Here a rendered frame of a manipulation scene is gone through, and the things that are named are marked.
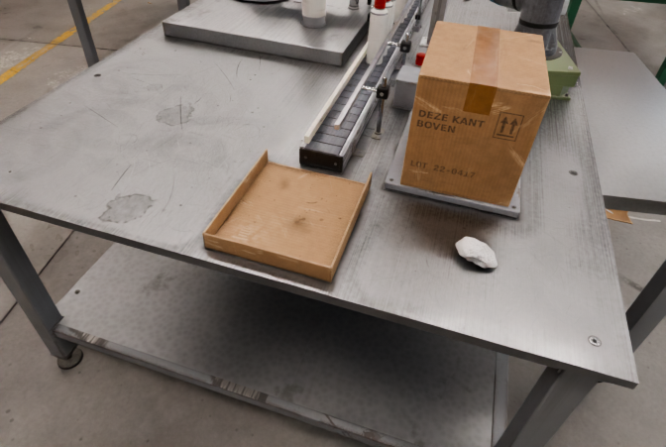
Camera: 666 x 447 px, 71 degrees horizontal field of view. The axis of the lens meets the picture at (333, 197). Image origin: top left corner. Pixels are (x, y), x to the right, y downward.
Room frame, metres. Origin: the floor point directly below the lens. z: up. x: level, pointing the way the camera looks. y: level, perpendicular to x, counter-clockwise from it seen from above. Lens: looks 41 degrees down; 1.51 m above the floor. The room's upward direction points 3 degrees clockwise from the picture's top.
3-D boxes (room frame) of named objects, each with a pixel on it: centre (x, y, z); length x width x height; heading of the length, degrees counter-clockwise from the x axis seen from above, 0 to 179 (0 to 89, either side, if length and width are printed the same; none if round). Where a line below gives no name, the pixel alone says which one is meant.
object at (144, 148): (1.60, -0.06, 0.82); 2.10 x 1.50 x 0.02; 164
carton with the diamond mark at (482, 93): (0.94, -0.30, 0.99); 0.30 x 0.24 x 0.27; 166
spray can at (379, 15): (1.39, -0.11, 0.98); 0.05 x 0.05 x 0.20
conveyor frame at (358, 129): (1.69, -0.19, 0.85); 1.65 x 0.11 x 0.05; 164
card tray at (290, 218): (0.73, 0.08, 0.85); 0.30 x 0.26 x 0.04; 164
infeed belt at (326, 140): (1.69, -0.19, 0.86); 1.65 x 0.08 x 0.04; 164
